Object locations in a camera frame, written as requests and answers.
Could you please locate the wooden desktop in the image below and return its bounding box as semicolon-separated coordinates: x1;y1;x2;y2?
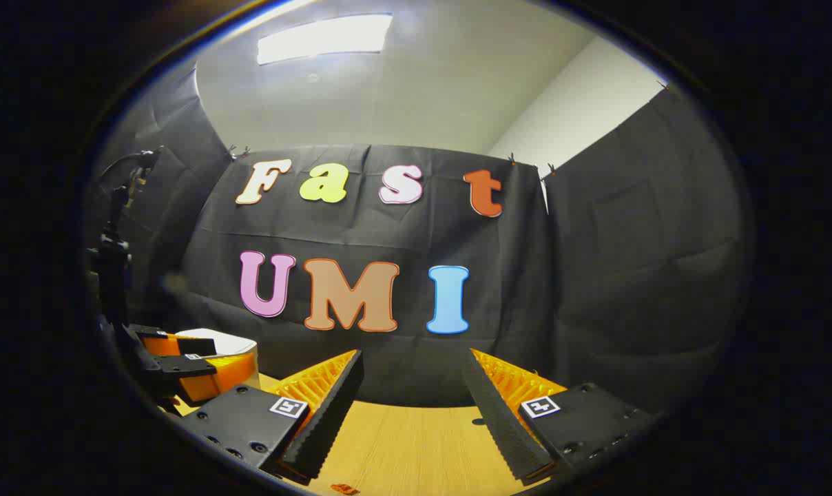
158;372;561;496

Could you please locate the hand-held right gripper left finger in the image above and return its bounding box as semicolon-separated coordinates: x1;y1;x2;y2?
182;348;365;483

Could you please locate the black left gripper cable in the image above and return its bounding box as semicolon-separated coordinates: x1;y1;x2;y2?
99;148;160;181

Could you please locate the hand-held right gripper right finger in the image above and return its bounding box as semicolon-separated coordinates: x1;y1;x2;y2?
461;348;658;486

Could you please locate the ceiling light panel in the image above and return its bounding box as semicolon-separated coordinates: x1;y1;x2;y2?
258;14;393;66

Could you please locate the black backdrop cloth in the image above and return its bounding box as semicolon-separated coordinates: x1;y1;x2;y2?
89;62;747;421

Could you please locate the white desktop garbage bin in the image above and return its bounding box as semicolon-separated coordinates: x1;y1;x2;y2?
175;329;260;390

